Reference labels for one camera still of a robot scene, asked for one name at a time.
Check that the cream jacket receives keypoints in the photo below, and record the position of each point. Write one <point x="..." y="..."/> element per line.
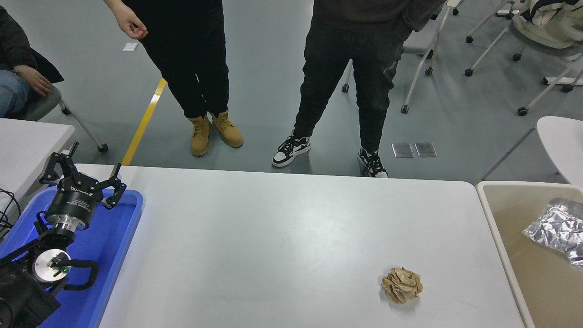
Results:
<point x="551" y="25"/>

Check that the silver foil tray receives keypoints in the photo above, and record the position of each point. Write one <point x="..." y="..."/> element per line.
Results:
<point x="560" y="228"/>

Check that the blue plastic tray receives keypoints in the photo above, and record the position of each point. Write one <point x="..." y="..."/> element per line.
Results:
<point x="114" y="237"/>

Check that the seated person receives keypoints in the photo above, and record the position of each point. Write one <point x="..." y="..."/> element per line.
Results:
<point x="13" y="45"/>

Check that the person's right hand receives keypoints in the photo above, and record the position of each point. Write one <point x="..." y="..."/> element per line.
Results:
<point x="132" y="25"/>

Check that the seated person's hand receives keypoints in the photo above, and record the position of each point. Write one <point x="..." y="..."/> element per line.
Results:
<point x="34" y="81"/>

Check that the tan paper ball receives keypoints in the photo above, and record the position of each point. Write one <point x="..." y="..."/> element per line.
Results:
<point x="401" y="286"/>

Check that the white rectangular side table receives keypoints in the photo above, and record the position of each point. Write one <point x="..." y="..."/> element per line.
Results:
<point x="27" y="146"/>

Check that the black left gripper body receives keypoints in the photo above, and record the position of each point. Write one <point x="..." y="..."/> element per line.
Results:
<point x="73" y="200"/>

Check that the white frame rolling chair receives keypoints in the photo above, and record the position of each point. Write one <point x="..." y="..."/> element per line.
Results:
<point x="486" y="20"/>
<point x="546" y="50"/>

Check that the grey seat white frame chair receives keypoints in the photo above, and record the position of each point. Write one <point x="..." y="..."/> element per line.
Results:
<point x="421" y="43"/>

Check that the metal floor socket plate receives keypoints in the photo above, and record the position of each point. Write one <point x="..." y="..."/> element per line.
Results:
<point x="425" y="149"/>
<point x="402" y="150"/>

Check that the large pale plastic bin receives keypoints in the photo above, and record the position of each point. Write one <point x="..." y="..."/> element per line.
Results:
<point x="528" y="282"/>

